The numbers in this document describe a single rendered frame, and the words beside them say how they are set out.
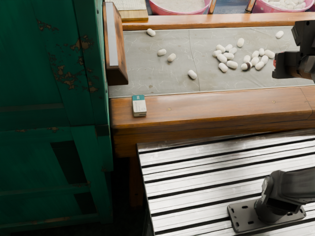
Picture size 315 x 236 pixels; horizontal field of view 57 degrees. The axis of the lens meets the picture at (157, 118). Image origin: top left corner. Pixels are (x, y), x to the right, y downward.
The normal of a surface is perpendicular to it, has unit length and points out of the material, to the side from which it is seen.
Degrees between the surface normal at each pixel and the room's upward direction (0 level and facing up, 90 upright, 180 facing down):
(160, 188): 0
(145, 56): 0
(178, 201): 0
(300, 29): 90
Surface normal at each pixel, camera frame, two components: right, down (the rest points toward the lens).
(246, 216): 0.07, -0.57
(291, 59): -0.99, 0.07
